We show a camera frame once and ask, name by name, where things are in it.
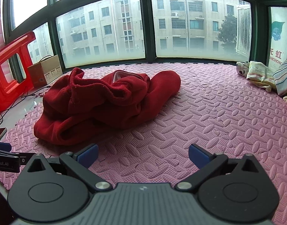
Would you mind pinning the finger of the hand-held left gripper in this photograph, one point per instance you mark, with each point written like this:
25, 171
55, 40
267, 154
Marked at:
1, 146

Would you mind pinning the white louvred grille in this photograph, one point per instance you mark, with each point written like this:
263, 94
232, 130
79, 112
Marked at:
243, 32

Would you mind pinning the red board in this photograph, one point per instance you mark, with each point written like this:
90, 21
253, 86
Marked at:
7, 75

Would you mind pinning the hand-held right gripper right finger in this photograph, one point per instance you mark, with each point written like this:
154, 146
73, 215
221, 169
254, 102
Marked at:
199, 155

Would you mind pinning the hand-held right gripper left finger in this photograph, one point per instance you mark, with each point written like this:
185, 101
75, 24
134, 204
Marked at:
88, 155

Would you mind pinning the red sweater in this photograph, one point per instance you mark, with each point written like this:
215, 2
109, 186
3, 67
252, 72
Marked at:
98, 103

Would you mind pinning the pink foam floor mat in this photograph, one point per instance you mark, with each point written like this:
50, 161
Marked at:
204, 110

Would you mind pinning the yellow striped cloth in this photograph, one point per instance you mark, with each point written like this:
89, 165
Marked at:
260, 75

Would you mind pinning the dark green window frame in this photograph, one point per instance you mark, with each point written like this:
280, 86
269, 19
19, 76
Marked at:
147, 28

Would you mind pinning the cartoon wall poster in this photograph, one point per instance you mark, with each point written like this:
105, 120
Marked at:
278, 35

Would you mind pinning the blue striped cloth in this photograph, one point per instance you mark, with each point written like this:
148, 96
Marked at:
285, 75

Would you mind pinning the beige apartment building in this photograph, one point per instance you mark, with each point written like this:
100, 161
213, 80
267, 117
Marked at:
181, 16

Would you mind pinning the white patterned cloth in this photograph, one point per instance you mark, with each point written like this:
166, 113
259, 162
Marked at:
241, 68

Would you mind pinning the cardboard box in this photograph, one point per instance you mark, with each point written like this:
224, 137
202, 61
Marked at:
46, 71

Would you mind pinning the tree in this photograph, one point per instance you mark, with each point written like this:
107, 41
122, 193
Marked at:
227, 32

